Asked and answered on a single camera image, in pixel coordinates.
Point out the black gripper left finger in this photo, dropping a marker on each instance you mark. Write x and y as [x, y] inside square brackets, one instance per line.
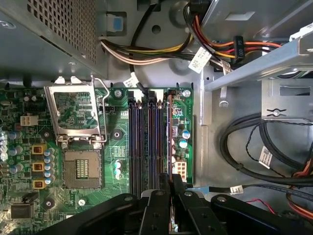
[156, 215]

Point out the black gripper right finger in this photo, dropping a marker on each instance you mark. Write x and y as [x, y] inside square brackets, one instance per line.
[195, 215]

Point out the dark RAM stick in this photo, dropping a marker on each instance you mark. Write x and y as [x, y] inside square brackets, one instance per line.
[169, 137]

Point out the black RAM slot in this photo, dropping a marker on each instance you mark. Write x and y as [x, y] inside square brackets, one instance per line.
[160, 147]
[132, 147]
[151, 147]
[140, 147]

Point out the green motherboard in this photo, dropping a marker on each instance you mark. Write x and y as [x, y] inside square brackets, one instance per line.
[111, 151]

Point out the black open PC case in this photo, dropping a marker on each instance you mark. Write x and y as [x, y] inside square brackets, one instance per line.
[215, 137]

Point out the CPU socket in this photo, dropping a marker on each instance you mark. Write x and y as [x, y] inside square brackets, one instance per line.
[82, 169]

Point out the metal locking lever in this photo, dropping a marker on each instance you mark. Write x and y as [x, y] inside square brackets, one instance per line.
[106, 117]

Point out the metal socket cover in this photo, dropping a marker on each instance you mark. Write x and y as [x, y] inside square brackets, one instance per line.
[51, 107]

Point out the grey metal drive cage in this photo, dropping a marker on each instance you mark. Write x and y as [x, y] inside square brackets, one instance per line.
[256, 61]

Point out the blue plastic clip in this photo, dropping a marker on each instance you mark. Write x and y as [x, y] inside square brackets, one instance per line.
[118, 24]

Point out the grey power supply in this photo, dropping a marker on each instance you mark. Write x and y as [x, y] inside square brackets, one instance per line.
[36, 49]

